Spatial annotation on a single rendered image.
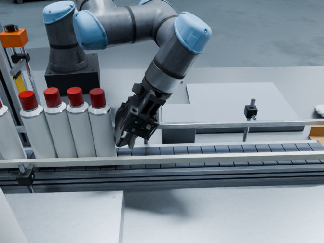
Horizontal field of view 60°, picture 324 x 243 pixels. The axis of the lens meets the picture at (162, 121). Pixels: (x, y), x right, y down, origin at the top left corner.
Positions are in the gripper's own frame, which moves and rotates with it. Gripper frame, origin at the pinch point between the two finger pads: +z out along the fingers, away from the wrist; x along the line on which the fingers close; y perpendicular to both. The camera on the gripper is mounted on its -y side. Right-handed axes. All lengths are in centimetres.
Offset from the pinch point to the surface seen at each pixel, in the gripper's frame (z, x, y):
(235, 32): 13, 165, -360
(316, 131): -23, 56, -12
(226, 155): -11.7, 24.2, 4.7
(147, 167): 1.2, 8.7, 4.3
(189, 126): -11.0, 14.6, -2.7
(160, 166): 0.1, 11.8, 3.7
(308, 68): -32, 76, -61
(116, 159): 2.1, 0.5, 4.9
